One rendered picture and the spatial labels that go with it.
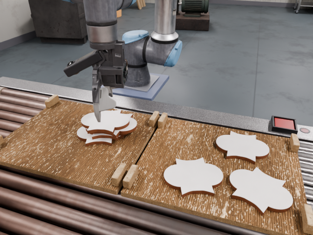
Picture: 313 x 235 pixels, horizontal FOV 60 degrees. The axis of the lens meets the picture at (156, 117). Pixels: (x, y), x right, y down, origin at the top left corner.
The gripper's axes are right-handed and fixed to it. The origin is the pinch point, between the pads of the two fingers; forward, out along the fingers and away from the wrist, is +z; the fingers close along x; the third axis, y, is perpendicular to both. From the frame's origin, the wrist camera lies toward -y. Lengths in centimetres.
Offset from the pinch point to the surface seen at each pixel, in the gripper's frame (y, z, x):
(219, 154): 33.4, 8.4, -7.7
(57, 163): -9.5, 8.4, -15.2
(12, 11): -263, 50, 396
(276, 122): 54, 9, 11
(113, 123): 3.1, 3.6, -2.0
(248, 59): 127, 102, 340
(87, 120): -5.1, 3.6, -1.0
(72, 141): -8.8, 8.4, -5.5
